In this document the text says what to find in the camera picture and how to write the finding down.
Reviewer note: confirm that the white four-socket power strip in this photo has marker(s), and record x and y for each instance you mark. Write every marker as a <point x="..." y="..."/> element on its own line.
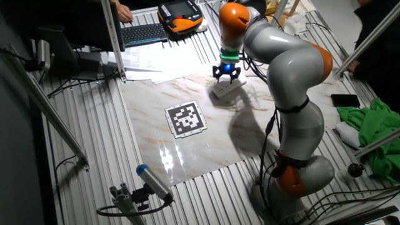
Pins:
<point x="229" y="87"/>

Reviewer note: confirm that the black keyboard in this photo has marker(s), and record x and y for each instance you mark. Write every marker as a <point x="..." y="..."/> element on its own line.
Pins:
<point x="143" y="33"/>

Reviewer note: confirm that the green cloth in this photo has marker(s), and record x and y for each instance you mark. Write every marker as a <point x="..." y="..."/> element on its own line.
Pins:
<point x="375" y="125"/>

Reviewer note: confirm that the person in black clothing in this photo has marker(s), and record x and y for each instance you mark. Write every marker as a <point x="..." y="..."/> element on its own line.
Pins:
<point x="381" y="56"/>

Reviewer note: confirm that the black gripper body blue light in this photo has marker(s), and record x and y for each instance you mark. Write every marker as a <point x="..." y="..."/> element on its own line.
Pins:
<point x="227" y="68"/>

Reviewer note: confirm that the white cloth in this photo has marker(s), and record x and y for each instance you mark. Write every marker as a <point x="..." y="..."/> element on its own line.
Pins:
<point x="348" y="134"/>

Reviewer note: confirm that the black ball knob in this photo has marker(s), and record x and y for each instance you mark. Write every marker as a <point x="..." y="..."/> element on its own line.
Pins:
<point x="355" y="170"/>

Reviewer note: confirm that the aluminium frame post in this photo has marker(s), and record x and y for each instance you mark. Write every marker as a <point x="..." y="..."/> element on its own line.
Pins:
<point x="365" y="40"/>
<point x="47" y="103"/>
<point x="113" y="37"/>
<point x="379" y="142"/>
<point x="280" y="8"/>

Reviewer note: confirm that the white printed paper sheet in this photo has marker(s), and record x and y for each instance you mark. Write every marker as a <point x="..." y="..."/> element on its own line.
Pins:
<point x="134" y="59"/>
<point x="181" y="62"/>

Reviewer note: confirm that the orange black teach pendant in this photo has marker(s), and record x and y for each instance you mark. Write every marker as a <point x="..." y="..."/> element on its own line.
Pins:
<point x="181" y="15"/>

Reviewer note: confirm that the black computer monitor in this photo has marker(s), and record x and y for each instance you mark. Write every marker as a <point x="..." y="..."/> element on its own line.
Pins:
<point x="81" y="28"/>

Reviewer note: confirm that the black smartphone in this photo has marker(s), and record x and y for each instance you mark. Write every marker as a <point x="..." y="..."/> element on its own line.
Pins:
<point x="345" y="100"/>

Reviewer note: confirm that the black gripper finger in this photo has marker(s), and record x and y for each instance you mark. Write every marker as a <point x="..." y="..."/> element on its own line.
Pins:
<point x="236" y="73"/>
<point x="216" y="71"/>

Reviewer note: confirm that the black white fiducial marker board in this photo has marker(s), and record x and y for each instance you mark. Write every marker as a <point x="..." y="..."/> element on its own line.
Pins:
<point x="186" y="119"/>

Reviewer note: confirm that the bare operator hand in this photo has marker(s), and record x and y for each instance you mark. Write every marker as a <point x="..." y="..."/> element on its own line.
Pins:
<point x="123" y="12"/>

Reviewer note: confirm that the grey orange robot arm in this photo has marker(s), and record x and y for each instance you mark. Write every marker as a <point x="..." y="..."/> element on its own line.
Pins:
<point x="293" y="62"/>

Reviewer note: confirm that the small grey camera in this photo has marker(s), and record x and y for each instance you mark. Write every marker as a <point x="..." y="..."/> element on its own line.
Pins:
<point x="43" y="54"/>

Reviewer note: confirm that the aluminium camera stand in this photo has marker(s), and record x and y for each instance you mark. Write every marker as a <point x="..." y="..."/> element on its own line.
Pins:
<point x="125" y="203"/>

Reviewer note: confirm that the grey camera with blue cap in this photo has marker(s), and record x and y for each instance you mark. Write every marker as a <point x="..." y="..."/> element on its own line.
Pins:
<point x="153" y="182"/>

